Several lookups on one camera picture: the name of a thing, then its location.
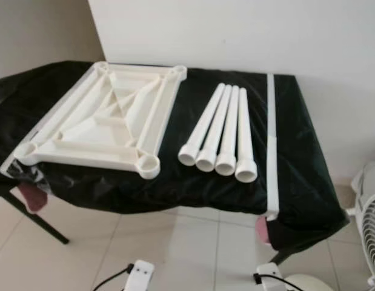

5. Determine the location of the black table cloth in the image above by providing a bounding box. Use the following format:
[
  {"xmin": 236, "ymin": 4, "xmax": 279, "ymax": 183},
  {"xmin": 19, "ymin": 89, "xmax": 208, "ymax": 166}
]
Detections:
[{"xmin": 0, "ymin": 61, "xmax": 350, "ymax": 252}]

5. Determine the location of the white plastic children table top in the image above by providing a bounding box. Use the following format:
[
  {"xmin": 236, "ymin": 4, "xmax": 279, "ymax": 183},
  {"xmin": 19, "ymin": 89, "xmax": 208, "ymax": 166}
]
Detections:
[{"xmin": 13, "ymin": 61, "xmax": 188, "ymax": 180}]

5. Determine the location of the white plastic table leg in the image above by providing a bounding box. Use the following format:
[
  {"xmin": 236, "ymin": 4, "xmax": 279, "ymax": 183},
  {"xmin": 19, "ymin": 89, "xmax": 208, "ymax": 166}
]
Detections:
[
  {"xmin": 178, "ymin": 83, "xmax": 227, "ymax": 166},
  {"xmin": 214, "ymin": 85, "xmax": 240, "ymax": 177},
  {"xmin": 234, "ymin": 87, "xmax": 259, "ymax": 183},
  {"xmin": 195, "ymin": 85, "xmax": 233, "ymax": 173}
]

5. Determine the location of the black metal table leg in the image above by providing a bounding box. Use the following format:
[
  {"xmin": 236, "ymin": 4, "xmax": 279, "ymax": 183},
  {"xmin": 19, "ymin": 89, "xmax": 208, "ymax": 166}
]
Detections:
[
  {"xmin": 0, "ymin": 191, "xmax": 71, "ymax": 246},
  {"xmin": 269, "ymin": 242, "xmax": 297, "ymax": 267}
]

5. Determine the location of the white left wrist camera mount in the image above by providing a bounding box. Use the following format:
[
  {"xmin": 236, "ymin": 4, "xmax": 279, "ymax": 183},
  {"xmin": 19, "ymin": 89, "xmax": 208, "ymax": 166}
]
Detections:
[{"xmin": 124, "ymin": 259, "xmax": 156, "ymax": 291}]

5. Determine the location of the white rounded plastic appliance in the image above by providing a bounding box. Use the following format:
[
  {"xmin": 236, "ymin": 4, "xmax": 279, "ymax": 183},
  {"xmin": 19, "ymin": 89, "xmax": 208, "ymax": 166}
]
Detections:
[{"xmin": 352, "ymin": 161, "xmax": 375, "ymax": 196}]

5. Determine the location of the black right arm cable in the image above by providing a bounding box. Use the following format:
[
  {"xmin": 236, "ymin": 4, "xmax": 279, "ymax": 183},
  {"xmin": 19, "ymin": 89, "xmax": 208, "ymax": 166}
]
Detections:
[{"xmin": 254, "ymin": 273, "xmax": 306, "ymax": 291}]

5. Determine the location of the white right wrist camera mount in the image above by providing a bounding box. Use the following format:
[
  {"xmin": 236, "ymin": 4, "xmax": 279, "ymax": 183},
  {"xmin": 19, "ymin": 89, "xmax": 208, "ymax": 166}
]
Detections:
[{"xmin": 256, "ymin": 263, "xmax": 286, "ymax": 291}]

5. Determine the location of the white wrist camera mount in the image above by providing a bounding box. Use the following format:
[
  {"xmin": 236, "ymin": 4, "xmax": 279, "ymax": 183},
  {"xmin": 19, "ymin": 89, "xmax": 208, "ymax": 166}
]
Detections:
[
  {"xmin": 124, "ymin": 259, "xmax": 156, "ymax": 291},
  {"xmin": 256, "ymin": 263, "xmax": 286, "ymax": 291}
]

